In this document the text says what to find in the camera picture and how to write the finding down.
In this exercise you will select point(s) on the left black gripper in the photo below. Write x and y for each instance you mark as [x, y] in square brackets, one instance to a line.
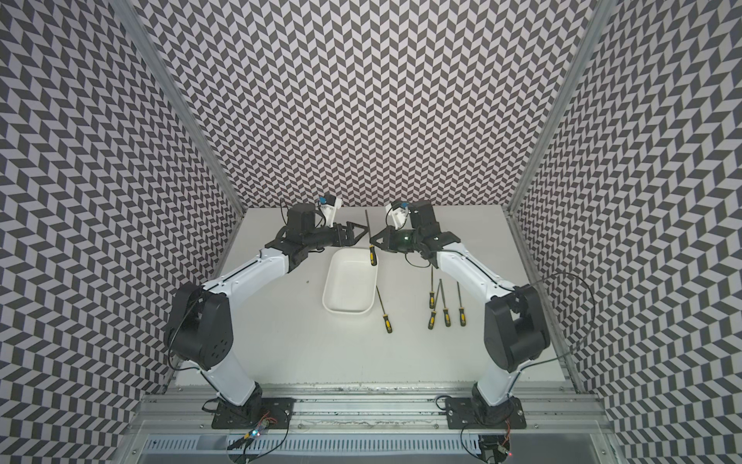
[348, 232]

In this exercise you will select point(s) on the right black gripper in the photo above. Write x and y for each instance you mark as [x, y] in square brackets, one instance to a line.
[388, 233]

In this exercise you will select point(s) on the yellow black handled file two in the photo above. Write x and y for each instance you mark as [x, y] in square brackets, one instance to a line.
[372, 249]

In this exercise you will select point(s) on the white plastic storage box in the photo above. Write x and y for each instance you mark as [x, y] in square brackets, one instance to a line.
[350, 287]

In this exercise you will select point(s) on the yellow black handled file three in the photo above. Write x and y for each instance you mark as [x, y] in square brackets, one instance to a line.
[432, 301]

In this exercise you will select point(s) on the yellow black handled file one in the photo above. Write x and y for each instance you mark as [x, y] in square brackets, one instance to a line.
[388, 325]

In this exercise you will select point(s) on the yellow black handled file five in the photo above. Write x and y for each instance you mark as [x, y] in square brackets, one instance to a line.
[461, 307]

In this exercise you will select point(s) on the yellow black handled file four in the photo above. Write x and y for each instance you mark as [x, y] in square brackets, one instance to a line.
[445, 309]

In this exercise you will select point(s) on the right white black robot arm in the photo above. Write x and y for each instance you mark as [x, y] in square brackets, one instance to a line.
[515, 331]

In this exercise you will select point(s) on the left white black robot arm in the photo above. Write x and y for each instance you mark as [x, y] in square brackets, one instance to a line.
[199, 329]

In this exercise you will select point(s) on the left small circuit board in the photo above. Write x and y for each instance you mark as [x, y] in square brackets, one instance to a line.
[262, 425]

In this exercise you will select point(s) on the small circuit board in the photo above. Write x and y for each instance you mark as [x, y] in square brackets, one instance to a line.
[495, 449]
[262, 425]

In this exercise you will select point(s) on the right small circuit board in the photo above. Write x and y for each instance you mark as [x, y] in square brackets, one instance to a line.
[495, 449]

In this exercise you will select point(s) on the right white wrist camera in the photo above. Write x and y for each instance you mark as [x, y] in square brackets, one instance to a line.
[397, 214]

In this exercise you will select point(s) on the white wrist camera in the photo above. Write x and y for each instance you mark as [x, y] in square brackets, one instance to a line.
[397, 214]
[328, 207]

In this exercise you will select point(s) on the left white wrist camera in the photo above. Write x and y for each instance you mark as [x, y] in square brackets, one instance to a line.
[328, 207]

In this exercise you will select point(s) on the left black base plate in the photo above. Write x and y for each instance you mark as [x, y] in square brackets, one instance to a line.
[228, 416]

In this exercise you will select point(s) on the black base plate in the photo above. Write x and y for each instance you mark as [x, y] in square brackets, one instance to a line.
[461, 413]
[228, 416]

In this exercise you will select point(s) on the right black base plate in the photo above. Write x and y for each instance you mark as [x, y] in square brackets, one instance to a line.
[461, 413]

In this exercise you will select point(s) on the aluminium front rail frame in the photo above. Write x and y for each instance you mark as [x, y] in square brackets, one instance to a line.
[367, 422]

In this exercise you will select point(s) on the right aluminium corner post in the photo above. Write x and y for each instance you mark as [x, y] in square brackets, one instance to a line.
[601, 16]

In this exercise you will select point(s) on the aluminium corner post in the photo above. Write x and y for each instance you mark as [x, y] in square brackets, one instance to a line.
[141, 40]
[601, 16]

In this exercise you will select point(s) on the left aluminium corner post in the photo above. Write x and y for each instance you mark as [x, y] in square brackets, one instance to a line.
[141, 40]

